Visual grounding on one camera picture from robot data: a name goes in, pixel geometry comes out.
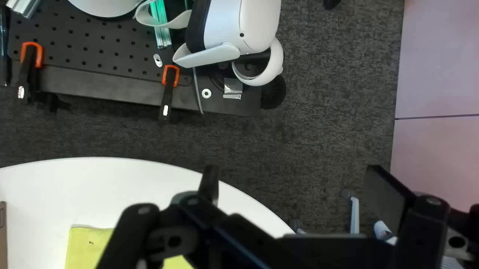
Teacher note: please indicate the black perforated base platform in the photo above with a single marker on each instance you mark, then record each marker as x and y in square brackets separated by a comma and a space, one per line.
[90, 45]

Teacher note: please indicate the yellow towel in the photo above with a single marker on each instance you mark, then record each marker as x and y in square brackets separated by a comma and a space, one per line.
[87, 247]

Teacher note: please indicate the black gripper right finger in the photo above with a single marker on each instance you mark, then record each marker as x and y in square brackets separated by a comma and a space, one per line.
[423, 225]

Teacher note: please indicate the white VR headset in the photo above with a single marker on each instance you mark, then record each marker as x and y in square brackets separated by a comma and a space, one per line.
[233, 24]

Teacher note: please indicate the teal translucent plastic piece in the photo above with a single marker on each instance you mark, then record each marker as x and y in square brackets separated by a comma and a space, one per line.
[160, 24]

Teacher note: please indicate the small metal bracket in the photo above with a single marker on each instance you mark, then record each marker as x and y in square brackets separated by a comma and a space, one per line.
[232, 89]

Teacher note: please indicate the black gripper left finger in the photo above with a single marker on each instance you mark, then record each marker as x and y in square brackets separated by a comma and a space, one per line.
[149, 234]

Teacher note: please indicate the orange black clamp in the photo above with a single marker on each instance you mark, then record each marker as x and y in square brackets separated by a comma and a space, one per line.
[30, 54]
[169, 80]

